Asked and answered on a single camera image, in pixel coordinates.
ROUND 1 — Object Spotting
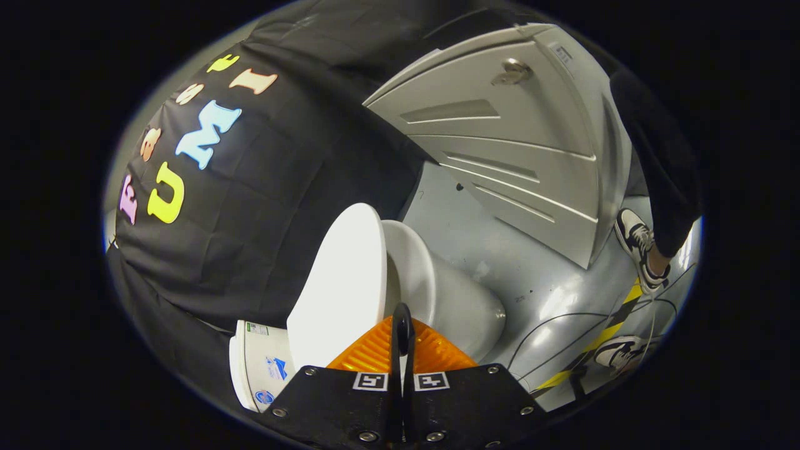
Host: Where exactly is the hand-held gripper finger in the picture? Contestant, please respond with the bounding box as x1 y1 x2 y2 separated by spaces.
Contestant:
259 303 404 450
403 303 552 450

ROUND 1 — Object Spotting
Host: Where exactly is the white toilet lid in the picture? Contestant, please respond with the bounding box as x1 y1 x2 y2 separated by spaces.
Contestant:
286 202 389 369

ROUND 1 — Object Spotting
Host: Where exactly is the white toilet body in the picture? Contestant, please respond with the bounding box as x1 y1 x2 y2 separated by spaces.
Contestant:
228 219 507 414

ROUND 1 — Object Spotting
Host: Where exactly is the yellow and black floor tape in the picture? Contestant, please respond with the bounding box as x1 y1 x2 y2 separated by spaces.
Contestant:
533 278 645 394

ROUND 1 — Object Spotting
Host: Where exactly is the black and white sneaker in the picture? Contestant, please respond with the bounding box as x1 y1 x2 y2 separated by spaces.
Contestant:
614 208 673 294
592 336 654 375

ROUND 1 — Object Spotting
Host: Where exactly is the black backdrop cloth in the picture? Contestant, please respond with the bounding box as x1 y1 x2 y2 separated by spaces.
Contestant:
106 0 544 401

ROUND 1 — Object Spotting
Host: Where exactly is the grey metal cabinet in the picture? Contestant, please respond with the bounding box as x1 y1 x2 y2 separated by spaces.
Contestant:
362 23 633 270

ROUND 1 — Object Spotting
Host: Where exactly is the person's leg in black trousers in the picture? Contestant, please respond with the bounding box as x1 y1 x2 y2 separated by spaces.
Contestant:
609 67 704 258

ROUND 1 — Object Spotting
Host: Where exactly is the silver cabinet lock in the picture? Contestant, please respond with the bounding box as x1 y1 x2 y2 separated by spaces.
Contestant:
491 58 534 86

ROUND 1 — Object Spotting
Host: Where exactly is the thin black floor cable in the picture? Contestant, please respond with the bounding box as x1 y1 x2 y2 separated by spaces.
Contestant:
506 299 679 376

